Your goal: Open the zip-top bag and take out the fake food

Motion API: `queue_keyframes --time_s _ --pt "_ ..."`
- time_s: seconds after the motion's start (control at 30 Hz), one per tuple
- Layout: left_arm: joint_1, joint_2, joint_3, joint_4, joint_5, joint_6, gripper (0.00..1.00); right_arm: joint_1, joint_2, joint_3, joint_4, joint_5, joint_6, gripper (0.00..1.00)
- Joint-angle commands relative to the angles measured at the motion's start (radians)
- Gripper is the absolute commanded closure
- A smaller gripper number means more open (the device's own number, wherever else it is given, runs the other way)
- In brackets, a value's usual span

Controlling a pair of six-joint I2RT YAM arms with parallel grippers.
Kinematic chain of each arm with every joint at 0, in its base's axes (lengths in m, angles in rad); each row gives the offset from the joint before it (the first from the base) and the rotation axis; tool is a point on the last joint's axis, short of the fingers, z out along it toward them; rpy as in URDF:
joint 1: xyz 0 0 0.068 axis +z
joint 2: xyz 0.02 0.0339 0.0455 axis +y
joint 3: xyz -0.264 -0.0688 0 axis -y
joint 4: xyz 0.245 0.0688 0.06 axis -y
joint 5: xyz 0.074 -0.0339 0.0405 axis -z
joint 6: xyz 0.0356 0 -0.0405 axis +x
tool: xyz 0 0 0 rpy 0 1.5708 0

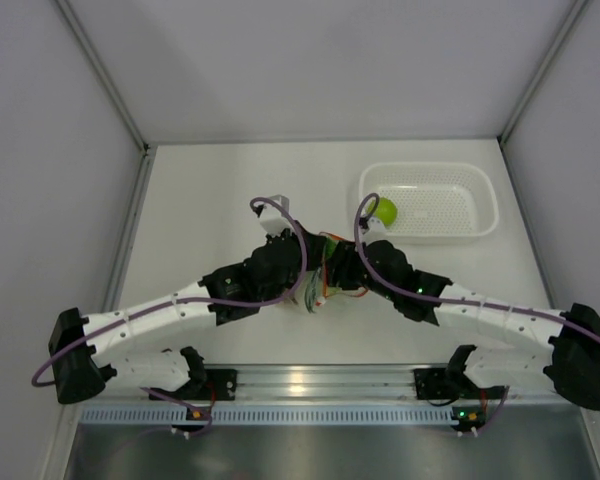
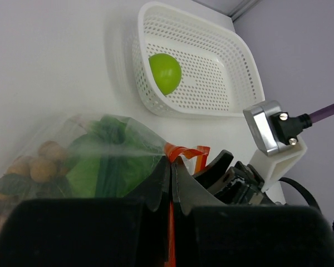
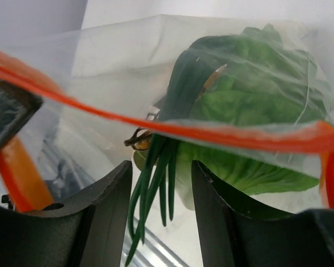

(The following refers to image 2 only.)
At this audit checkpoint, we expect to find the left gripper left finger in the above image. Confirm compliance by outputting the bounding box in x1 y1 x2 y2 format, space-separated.
0 157 170 266

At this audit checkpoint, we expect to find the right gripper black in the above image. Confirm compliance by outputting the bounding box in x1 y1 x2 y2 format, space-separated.
193 150 282 205

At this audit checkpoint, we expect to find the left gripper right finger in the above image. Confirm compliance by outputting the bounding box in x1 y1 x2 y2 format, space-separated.
171 159 334 266

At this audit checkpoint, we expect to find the clear zip bag orange seal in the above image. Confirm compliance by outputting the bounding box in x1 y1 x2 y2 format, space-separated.
0 112 212 262

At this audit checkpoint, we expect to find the green fake apple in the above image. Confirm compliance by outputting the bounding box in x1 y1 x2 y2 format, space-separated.
149 53 182 96

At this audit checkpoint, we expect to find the green fake lettuce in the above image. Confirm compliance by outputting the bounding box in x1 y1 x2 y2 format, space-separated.
65 115 164 199

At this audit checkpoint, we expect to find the brown fake longan bunch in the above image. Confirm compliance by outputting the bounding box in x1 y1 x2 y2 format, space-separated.
0 140 72 231

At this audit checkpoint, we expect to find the white perforated plastic basket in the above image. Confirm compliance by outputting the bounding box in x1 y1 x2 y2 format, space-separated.
132 2 265 118

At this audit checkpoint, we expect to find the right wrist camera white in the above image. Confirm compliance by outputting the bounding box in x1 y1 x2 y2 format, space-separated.
243 101 307 192

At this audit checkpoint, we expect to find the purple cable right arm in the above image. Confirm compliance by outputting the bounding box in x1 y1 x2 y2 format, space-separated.
300 98 334 128

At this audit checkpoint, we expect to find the right aluminium frame post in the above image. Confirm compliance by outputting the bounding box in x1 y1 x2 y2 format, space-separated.
228 0 262 22

